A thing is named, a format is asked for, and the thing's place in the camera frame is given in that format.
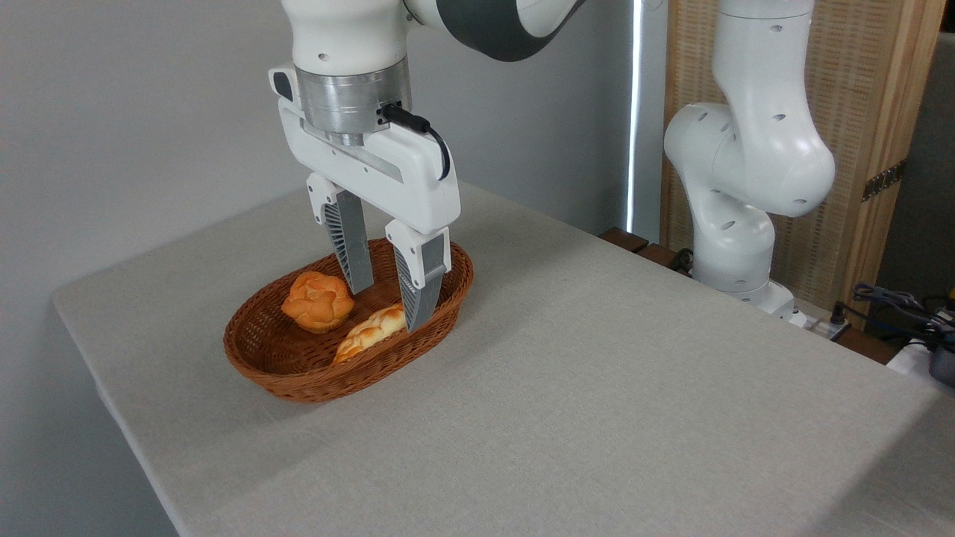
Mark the beige tablecloth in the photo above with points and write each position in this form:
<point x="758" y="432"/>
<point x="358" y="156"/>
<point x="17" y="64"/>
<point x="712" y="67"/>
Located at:
<point x="597" y="410"/>

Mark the white power strip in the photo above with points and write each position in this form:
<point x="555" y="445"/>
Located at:
<point x="824" y="328"/>

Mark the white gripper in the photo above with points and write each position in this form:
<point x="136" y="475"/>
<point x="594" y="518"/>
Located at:
<point x="373" y="168"/>

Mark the wooden rattan folding screen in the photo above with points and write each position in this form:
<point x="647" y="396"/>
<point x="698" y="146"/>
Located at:
<point x="850" y="89"/>

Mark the brown wicker basket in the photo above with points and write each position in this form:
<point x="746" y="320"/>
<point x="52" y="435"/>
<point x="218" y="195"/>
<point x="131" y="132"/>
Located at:
<point x="298" y="380"/>

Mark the long braided bread loaf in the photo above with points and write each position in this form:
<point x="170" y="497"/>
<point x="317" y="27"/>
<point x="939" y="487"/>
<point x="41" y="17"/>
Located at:
<point x="365" y="335"/>

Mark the dark wooden bench slat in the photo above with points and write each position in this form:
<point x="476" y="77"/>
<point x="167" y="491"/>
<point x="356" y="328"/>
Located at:
<point x="660" y="257"/>
<point x="623" y="239"/>

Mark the round orange bread roll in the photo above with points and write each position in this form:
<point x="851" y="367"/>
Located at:
<point x="317" y="302"/>

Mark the grey box device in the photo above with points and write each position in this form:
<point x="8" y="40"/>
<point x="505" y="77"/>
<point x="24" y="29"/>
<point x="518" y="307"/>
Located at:
<point x="944" y="362"/>

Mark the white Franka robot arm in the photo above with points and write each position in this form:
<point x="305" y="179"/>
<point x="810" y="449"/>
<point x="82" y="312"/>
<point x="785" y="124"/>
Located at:
<point x="746" y="149"/>

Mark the metal screen hinge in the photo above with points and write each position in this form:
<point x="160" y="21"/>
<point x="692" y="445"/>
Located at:
<point x="884" y="180"/>

